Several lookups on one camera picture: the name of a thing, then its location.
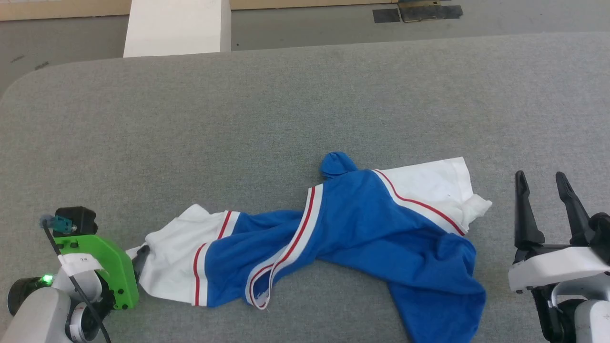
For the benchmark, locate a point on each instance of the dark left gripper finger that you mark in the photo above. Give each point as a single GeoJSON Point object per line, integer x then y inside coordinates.
{"type": "Point", "coordinates": [139, 262]}

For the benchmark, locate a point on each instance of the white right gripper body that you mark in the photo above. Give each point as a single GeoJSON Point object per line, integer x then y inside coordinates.
{"type": "Point", "coordinates": [553, 267]}

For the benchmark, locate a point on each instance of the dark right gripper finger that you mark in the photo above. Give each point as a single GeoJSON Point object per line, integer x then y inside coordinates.
{"type": "Point", "coordinates": [576, 219]}
{"type": "Point", "coordinates": [524, 219]}

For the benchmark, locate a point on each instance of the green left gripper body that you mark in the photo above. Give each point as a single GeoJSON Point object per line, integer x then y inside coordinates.
{"type": "Point", "coordinates": [116, 271]}

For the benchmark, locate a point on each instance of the blue white red-striped shirt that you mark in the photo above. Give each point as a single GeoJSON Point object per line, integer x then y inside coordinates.
{"type": "Point", "coordinates": [371, 224]}

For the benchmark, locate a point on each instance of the grey fabric sofa seat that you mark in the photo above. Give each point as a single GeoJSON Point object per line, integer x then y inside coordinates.
{"type": "Point", "coordinates": [286, 95]}

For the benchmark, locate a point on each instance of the white rectangular box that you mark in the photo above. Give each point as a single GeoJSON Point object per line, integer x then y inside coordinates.
{"type": "Point", "coordinates": [174, 28]}

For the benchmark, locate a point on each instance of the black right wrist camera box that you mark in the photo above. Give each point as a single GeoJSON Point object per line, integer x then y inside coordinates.
{"type": "Point", "coordinates": [601, 236]}

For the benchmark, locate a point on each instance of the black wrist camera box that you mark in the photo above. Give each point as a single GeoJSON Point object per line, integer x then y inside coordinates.
{"type": "Point", "coordinates": [601, 236]}
{"type": "Point", "coordinates": [81, 220]}

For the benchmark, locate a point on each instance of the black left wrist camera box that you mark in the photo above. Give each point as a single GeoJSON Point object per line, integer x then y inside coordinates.
{"type": "Point", "coordinates": [81, 220]}

